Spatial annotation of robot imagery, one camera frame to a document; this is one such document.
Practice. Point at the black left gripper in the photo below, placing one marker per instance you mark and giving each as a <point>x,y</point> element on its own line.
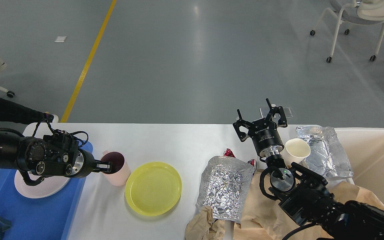
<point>84,163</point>

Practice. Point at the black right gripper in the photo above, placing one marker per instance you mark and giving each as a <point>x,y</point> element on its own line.
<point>263,132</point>

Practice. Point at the pink ribbed mug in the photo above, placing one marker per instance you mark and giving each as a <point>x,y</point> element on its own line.
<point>120,170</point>

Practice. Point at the yellow plastic plate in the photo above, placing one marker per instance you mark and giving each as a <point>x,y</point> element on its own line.
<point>153,189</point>

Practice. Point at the large brown paper sheet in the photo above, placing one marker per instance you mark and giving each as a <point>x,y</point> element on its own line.
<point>263,219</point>

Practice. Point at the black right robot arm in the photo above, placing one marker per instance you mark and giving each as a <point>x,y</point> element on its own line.
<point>302,193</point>

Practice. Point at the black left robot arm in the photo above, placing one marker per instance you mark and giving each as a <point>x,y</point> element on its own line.
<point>57,154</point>

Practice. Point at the white paper cup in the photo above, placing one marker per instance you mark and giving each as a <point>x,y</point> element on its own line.
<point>295,150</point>

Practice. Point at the red foil wrapper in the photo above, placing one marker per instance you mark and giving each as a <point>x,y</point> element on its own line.
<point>228,152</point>

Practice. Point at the white round plate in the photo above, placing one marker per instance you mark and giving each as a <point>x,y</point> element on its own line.
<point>48,187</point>

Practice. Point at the large crumpled foil bag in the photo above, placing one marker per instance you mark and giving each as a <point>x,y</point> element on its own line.
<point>224,185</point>

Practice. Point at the silver foil bag right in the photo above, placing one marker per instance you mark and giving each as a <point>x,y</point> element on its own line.
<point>327,158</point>

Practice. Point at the blue plastic tray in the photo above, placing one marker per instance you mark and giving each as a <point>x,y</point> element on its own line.
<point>47,218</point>

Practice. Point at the crumpled brown paper ball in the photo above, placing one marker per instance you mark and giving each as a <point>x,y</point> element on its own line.
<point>204,226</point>

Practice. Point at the beige plastic bin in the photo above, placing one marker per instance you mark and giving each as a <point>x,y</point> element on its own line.
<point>365,150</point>

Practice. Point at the person in brown sweater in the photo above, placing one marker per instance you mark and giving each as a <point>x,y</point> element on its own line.
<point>13,112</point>

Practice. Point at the white rolling chair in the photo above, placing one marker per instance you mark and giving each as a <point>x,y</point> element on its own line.
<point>356,12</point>

